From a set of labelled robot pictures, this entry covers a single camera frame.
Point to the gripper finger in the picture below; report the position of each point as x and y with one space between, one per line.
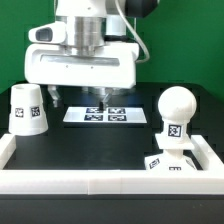
55 95
105 96

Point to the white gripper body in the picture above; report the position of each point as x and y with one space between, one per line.
112 66

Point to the white lamp shade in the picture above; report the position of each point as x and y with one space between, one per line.
27 116

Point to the white lamp bulb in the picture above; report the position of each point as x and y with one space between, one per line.
176 105

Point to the white lamp base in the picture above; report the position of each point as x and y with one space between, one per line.
171 157

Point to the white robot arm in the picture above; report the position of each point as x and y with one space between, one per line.
90 44

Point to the white marker tag plate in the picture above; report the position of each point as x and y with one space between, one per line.
110 115

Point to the white U-shaped fence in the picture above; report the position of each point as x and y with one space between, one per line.
208 180

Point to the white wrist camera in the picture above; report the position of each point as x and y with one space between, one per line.
53 33

